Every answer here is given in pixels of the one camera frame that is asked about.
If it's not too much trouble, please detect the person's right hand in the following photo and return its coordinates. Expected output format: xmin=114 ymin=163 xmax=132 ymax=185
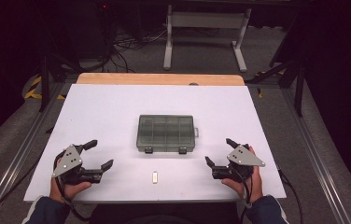
xmin=221 ymin=146 xmax=264 ymax=203

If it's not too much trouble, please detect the white board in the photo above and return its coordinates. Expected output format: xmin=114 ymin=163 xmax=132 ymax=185
xmin=23 ymin=83 xmax=288 ymax=203

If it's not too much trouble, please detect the white metal desk frame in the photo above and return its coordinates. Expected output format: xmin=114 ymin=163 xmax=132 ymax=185
xmin=162 ymin=4 xmax=253 ymax=74

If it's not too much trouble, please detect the left hand-held gripper cable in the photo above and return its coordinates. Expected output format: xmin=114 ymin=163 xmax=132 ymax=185
xmin=51 ymin=149 xmax=91 ymax=223

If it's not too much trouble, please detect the wooden table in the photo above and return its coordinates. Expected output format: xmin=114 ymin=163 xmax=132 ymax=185
xmin=76 ymin=72 xmax=246 ymax=87

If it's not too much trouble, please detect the black metal stand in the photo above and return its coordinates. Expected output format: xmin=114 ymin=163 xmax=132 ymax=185
xmin=244 ymin=57 xmax=306 ymax=119
xmin=36 ymin=54 xmax=86 ymax=114

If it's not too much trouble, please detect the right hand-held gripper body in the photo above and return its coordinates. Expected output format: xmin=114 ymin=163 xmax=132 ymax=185
xmin=211 ymin=144 xmax=267 ymax=184

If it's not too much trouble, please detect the bundle of black floor cables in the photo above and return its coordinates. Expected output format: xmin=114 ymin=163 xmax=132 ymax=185
xmin=79 ymin=26 xmax=169 ymax=75

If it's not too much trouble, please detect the grey plastic compartment box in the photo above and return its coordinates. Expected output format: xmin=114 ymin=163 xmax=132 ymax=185
xmin=135 ymin=114 xmax=201 ymax=155

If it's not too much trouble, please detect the person's dark torso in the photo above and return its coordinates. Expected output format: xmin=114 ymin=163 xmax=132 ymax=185
xmin=88 ymin=202 xmax=241 ymax=224

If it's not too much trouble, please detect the hand-held gripper cable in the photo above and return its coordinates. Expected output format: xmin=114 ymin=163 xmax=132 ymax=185
xmin=51 ymin=149 xmax=91 ymax=223
xmin=231 ymin=166 xmax=256 ymax=224

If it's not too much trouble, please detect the black cable beside table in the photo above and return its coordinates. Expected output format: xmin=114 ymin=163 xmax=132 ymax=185
xmin=276 ymin=166 xmax=304 ymax=224

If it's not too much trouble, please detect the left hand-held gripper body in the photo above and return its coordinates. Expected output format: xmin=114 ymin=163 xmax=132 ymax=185
xmin=51 ymin=143 xmax=104 ymax=185

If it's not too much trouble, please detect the person's left hand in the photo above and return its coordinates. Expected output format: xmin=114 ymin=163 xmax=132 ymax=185
xmin=49 ymin=157 xmax=92 ymax=203

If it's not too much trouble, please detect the yellow black floor tape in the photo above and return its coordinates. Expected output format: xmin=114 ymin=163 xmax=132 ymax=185
xmin=23 ymin=76 xmax=67 ymax=101

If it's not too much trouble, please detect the right hand-held gripper cable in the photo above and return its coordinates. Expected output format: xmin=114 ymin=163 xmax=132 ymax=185
xmin=231 ymin=166 xmax=256 ymax=224

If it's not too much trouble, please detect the aluminium rail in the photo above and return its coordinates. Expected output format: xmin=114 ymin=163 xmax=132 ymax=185
xmin=279 ymin=88 xmax=351 ymax=224
xmin=0 ymin=83 xmax=73 ymax=224

